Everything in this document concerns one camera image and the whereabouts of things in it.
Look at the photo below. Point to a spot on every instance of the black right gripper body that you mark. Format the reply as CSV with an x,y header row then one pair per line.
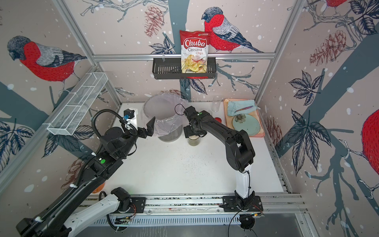
x,y
189,131

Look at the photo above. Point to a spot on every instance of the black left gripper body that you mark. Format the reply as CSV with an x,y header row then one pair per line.
x,y
141,132

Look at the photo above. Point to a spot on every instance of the jar with beige lid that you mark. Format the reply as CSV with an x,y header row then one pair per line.
x,y
194,140

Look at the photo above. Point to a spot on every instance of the clear plastic mung bean jar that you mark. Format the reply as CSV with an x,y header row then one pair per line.
x,y
216,103

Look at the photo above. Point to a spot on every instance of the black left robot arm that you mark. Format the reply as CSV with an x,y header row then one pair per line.
x,y
60,219

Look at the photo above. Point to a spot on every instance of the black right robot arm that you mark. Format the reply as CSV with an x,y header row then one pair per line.
x,y
239,151

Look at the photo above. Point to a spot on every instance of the metal mesh trash bin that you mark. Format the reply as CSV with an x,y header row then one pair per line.
x,y
170,133

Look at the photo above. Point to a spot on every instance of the teal cloth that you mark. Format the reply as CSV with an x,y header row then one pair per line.
x,y
241,107

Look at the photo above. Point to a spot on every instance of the pink tray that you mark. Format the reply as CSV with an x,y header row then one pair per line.
x,y
229,120

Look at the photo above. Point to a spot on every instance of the light green floral plate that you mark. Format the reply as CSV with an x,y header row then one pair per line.
x,y
247,123

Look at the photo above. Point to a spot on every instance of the Chuba cassava chips bag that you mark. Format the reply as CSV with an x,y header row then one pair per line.
x,y
194,52

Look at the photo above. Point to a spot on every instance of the black wall basket shelf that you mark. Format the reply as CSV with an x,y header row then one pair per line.
x,y
170,69

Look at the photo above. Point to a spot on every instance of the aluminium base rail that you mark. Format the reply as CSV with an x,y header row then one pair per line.
x,y
188,204

